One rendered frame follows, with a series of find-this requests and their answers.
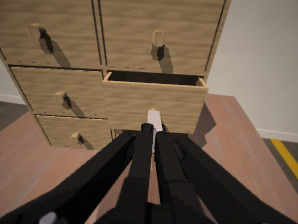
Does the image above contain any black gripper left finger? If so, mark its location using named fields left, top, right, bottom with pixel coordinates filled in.
left=0, top=110, right=155, bottom=224

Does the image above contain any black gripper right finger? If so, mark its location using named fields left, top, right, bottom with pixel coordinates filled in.
left=153, top=111, right=298, bottom=224

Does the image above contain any light wooden drawer front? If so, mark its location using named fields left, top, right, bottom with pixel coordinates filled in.
left=100, top=0, right=224, bottom=72
left=0, top=0, right=102, bottom=66
left=36, top=114, right=113, bottom=148
left=13, top=65, right=107, bottom=116
left=102, top=70, right=209, bottom=134

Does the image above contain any small wooden chest of drawers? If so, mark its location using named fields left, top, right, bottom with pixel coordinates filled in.
left=0, top=0, right=232, bottom=150

